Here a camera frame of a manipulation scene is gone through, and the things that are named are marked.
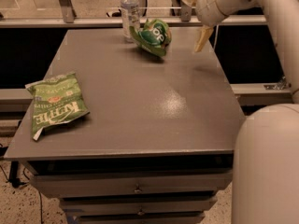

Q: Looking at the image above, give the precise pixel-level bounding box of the grey drawer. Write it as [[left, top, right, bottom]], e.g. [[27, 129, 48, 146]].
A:
[[60, 196, 217, 216], [75, 212, 205, 224], [31, 171, 233, 198]]

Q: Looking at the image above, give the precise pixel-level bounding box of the green rice chip bag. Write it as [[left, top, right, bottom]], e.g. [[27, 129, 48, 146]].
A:
[[129, 19, 172, 57]]

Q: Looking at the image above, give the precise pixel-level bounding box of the white hanging cable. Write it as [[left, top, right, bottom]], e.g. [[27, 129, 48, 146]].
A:
[[212, 24, 219, 52]]

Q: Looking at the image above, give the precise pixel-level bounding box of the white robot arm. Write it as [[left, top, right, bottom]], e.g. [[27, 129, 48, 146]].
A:
[[181, 0, 299, 224]]

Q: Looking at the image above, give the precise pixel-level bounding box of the grey drawer cabinet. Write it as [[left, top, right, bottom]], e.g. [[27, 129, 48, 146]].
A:
[[3, 26, 247, 224]]

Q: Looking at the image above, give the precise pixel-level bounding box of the middle grey drawer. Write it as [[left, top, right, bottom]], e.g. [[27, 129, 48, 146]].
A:
[[60, 196, 217, 216]]

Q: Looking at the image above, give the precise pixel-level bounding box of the black floor cable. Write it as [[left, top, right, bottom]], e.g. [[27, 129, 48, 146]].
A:
[[0, 142, 45, 224]]

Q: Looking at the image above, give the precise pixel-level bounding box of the top grey drawer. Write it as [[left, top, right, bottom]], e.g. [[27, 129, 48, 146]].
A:
[[31, 171, 233, 198]]

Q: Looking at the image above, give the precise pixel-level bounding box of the metal floor bracket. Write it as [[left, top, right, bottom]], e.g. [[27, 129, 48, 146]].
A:
[[264, 76, 291, 91]]

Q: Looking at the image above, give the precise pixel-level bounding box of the clear plastic water bottle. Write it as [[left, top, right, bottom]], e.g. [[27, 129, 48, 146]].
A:
[[121, 0, 140, 42]]

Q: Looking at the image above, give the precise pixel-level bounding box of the green kettle chips bag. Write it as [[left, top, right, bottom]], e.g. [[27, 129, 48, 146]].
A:
[[25, 72, 89, 141]]

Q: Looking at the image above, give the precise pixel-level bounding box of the bottom grey drawer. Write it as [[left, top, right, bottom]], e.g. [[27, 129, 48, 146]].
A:
[[75, 212, 205, 224]]

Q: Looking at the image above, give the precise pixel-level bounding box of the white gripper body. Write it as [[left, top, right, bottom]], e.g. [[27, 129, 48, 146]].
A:
[[195, 0, 227, 27]]

